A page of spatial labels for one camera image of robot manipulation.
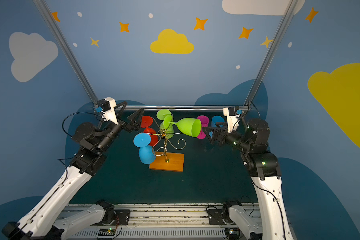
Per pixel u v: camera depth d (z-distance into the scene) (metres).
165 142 0.67
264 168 0.40
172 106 1.58
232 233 0.73
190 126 0.61
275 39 0.80
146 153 0.70
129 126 0.53
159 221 0.73
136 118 0.52
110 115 0.48
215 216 0.75
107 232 0.73
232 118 0.51
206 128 0.51
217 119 0.97
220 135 0.51
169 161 0.93
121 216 0.75
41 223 0.37
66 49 0.83
